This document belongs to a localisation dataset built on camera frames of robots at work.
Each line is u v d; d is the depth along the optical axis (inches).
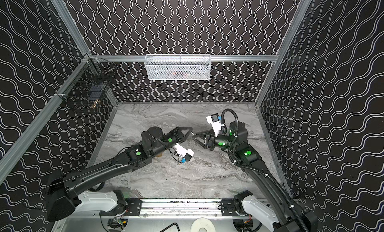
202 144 24.2
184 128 25.8
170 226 27.6
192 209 29.8
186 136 25.1
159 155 22.8
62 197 15.2
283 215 15.5
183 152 24.2
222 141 23.4
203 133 26.4
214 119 23.7
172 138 23.2
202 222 27.6
